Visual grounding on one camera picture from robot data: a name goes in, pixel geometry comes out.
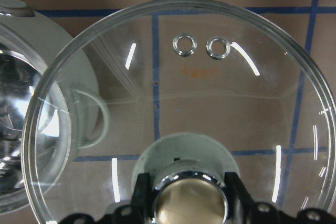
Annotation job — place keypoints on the glass pot lid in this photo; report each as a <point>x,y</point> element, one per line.
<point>195,89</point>

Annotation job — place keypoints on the white steel pot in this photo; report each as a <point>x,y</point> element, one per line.
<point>67,116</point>

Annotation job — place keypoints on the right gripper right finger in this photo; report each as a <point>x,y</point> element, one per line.
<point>239,199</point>

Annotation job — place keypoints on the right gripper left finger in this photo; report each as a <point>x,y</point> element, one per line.
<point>143,199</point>

